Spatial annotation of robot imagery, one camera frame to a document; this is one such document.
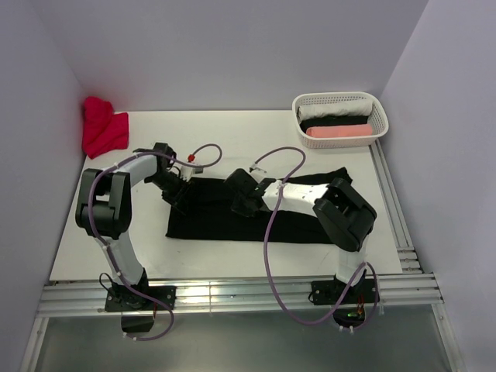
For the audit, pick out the rolled pink t-shirt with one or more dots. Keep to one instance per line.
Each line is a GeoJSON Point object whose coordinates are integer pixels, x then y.
{"type": "Point", "coordinates": [322, 132]}

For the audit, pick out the rolled black t-shirt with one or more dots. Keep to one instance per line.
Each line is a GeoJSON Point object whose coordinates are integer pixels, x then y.
{"type": "Point", "coordinates": [330, 121]}

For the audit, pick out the black t-shirt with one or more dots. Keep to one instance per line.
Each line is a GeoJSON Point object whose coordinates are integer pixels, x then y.
{"type": "Point", "coordinates": [330, 121]}
{"type": "Point", "coordinates": [209, 217]}

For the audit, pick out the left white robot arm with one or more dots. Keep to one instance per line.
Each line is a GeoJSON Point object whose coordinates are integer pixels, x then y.
{"type": "Point", "coordinates": [104, 210]}

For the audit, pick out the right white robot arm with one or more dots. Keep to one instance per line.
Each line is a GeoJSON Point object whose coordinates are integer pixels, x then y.
{"type": "Point", "coordinates": [344, 215]}

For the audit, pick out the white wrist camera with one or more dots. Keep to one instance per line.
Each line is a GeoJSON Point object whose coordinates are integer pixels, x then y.
{"type": "Point", "coordinates": [187, 172]}
{"type": "Point", "coordinates": [257, 173]}

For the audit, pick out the rolled white t-shirt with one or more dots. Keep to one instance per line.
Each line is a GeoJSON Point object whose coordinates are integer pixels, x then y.
{"type": "Point", "coordinates": [361, 107]}

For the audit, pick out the white plastic basket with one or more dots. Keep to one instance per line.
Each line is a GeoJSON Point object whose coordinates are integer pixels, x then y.
{"type": "Point", "coordinates": [377, 119]}

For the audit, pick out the aluminium mounting rail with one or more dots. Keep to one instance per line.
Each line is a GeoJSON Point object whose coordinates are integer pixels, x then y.
{"type": "Point", "coordinates": [248, 295]}

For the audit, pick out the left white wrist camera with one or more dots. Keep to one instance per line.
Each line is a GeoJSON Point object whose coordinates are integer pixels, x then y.
{"type": "Point", "coordinates": [187, 172]}

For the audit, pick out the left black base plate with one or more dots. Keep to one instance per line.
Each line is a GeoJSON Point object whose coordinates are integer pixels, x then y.
{"type": "Point", "coordinates": [138, 313]}

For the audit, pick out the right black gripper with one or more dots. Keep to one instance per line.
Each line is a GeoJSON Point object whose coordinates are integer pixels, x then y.
{"type": "Point", "coordinates": [237, 208]}

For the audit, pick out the red t-shirt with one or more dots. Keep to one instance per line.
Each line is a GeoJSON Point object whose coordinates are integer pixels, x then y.
{"type": "Point", "coordinates": [103, 129]}

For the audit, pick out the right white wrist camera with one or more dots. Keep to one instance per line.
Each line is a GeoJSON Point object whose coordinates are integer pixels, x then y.
{"type": "Point", "coordinates": [257, 173]}

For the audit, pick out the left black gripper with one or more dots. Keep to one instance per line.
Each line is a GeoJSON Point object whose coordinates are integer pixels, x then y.
{"type": "Point", "coordinates": [178, 197]}

